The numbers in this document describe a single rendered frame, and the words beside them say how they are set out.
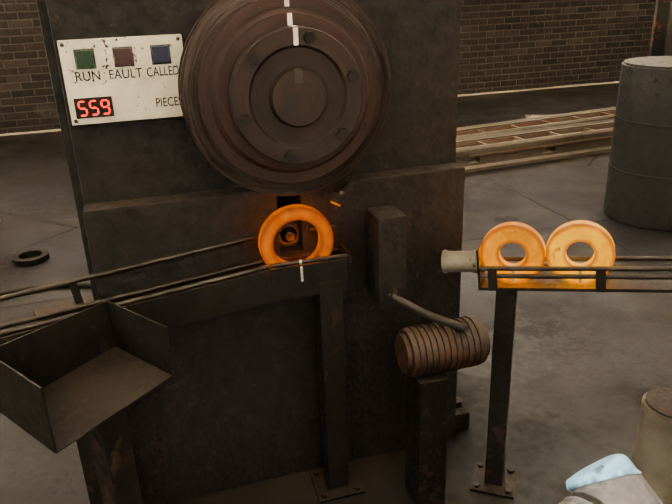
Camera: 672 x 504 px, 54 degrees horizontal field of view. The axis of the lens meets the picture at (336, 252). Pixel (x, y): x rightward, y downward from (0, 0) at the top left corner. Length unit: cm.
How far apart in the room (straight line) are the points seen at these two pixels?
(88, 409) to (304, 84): 77
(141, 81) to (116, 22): 13
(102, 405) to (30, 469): 95
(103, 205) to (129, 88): 28
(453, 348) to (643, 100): 253
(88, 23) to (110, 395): 79
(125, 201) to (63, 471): 95
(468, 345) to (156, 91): 95
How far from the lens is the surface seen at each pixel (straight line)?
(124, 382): 141
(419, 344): 162
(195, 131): 146
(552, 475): 209
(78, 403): 140
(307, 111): 140
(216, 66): 142
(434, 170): 175
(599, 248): 164
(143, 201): 162
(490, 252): 166
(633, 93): 397
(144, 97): 158
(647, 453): 154
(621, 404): 244
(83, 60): 157
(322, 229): 160
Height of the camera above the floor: 133
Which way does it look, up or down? 22 degrees down
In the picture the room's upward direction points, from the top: 2 degrees counter-clockwise
